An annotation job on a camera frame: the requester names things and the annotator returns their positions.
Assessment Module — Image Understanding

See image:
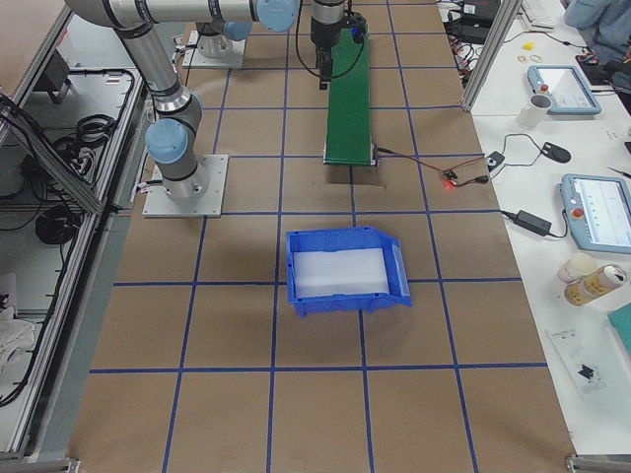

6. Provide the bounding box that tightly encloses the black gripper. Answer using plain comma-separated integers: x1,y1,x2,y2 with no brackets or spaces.
311,9,367,91

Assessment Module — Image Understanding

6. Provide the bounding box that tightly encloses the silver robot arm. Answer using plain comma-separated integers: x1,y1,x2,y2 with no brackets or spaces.
196,1,367,90
66,1,299,200

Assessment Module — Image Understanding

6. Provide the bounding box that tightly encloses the green conveyor belt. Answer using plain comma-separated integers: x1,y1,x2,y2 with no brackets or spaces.
323,30,377,167

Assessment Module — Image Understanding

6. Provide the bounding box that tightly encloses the blue plastic bin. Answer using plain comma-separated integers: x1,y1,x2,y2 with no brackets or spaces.
286,227,412,317

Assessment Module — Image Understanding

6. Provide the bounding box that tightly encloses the white mug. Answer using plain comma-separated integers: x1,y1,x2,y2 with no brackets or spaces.
517,94,552,129

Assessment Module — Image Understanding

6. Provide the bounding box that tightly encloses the teach pendant with screen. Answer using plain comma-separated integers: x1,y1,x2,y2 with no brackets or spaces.
526,65,601,116

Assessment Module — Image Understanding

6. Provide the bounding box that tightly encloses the black computer mouse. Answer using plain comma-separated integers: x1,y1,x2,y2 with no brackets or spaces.
541,142,572,164

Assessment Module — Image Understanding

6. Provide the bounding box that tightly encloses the black power adapter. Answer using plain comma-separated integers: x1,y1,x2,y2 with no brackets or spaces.
501,210,551,237

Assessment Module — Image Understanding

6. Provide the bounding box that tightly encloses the yellow drink can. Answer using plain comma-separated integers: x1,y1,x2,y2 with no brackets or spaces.
564,264,627,306

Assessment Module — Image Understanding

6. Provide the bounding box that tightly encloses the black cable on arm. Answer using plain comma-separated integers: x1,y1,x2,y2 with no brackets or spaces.
294,14,369,80

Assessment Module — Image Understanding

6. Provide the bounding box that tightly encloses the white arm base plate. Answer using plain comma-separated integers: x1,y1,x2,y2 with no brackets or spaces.
143,155,229,218
182,30,246,69

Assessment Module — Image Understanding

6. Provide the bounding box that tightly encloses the red black power wire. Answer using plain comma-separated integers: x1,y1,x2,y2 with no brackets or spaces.
377,145,490,191

